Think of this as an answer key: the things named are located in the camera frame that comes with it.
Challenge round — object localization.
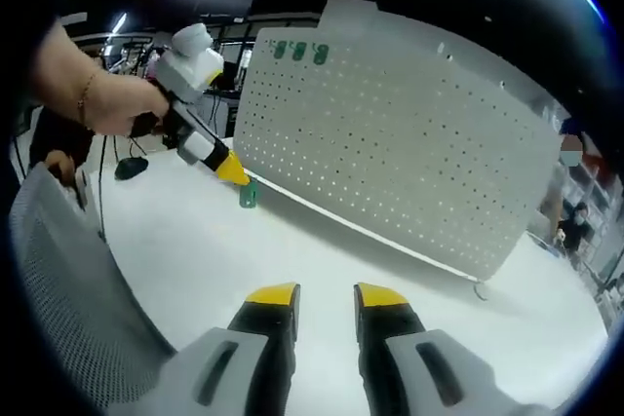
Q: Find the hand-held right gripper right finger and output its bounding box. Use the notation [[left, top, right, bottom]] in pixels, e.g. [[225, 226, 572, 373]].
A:
[[353, 282, 555, 416]]

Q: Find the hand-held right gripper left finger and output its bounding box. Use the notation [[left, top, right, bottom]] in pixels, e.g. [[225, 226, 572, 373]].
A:
[[145, 282, 301, 416]]

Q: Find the white perforated mounting plate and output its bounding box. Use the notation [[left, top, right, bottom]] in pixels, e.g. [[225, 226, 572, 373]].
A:
[[231, 0, 563, 301]]

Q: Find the person's left hand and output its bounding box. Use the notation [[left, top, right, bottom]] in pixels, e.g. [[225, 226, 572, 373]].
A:
[[91, 75, 170, 137]]

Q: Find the black computer mouse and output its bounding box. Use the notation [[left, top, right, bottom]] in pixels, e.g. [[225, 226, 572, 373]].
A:
[[114, 157, 150, 180]]

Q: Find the grey mesh chair back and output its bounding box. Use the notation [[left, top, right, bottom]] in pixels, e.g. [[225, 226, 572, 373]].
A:
[[7, 162, 177, 410]]

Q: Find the thin wrist bracelet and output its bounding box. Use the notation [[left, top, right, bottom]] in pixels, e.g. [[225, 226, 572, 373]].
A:
[[76, 72, 98, 123]]

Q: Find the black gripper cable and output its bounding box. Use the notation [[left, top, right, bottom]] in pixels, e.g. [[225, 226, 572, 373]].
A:
[[96, 132, 121, 243]]

